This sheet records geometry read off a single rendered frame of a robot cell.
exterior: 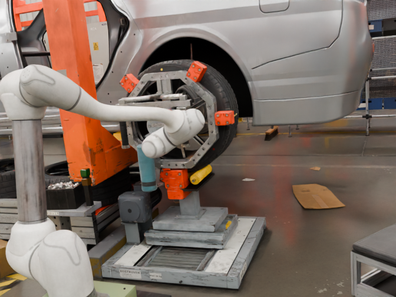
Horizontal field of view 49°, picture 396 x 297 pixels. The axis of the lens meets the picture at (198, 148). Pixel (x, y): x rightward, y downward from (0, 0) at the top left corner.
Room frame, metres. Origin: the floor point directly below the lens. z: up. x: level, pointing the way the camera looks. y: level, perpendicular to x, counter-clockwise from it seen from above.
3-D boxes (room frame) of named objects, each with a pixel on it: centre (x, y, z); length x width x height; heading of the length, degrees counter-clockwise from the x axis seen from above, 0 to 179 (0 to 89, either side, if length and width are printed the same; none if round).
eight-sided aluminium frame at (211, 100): (2.42, 0.14, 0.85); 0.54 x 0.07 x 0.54; 70
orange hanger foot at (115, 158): (2.81, 0.54, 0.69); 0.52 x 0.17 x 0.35; 160
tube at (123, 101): (2.34, 0.28, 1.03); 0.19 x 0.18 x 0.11; 160
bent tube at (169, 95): (2.27, 0.09, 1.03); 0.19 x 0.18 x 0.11; 160
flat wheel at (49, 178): (3.02, 0.84, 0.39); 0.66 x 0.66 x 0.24
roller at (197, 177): (2.48, -0.01, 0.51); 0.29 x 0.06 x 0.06; 160
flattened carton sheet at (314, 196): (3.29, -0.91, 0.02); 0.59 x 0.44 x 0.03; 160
